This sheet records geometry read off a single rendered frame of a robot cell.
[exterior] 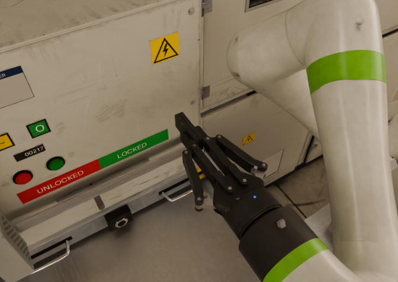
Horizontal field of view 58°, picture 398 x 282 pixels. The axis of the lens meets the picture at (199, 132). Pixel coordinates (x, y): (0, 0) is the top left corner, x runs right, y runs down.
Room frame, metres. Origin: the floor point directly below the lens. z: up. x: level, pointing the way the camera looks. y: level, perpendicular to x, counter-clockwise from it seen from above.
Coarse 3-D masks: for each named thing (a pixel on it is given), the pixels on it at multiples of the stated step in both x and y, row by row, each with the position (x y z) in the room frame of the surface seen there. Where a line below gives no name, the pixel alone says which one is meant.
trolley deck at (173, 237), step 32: (192, 192) 0.53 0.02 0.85; (128, 224) 0.44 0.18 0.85; (160, 224) 0.44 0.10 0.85; (192, 224) 0.44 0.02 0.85; (224, 224) 0.44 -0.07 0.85; (96, 256) 0.36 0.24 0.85; (128, 256) 0.36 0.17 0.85; (160, 256) 0.36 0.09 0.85; (192, 256) 0.36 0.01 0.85; (224, 256) 0.36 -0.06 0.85
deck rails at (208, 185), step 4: (204, 152) 0.62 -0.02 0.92; (204, 180) 0.57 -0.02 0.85; (208, 180) 0.57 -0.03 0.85; (204, 184) 0.56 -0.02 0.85; (208, 184) 0.56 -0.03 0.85; (208, 188) 0.54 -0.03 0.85; (212, 188) 0.54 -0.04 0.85; (208, 192) 0.53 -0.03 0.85; (212, 192) 0.53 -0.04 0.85; (212, 196) 0.52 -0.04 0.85; (0, 280) 0.28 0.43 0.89; (4, 280) 0.29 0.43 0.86; (20, 280) 0.30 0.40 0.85
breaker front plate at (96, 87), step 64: (192, 0) 0.57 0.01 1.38; (0, 64) 0.41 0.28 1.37; (64, 64) 0.45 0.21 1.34; (128, 64) 0.50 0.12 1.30; (192, 64) 0.57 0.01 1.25; (0, 128) 0.38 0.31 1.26; (64, 128) 0.43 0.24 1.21; (128, 128) 0.49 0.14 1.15; (0, 192) 0.35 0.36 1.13; (64, 192) 0.40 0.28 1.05; (128, 192) 0.47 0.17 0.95
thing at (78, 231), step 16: (176, 176) 0.53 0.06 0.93; (144, 192) 0.48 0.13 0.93; (160, 192) 0.50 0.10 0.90; (112, 208) 0.44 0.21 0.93; (80, 224) 0.40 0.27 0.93; (96, 224) 0.41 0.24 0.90; (48, 240) 0.36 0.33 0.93; (64, 240) 0.37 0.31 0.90; (80, 240) 0.39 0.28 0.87; (32, 256) 0.33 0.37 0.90; (48, 256) 0.35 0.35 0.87
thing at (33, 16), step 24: (0, 0) 0.55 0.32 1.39; (24, 0) 0.55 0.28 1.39; (48, 0) 0.55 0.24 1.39; (72, 0) 0.55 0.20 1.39; (96, 0) 0.55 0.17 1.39; (120, 0) 0.55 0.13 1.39; (144, 0) 0.55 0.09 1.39; (168, 0) 0.54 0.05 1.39; (0, 24) 0.48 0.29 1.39; (24, 24) 0.48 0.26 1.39; (48, 24) 0.48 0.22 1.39; (72, 24) 0.47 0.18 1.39; (0, 48) 0.41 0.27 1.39
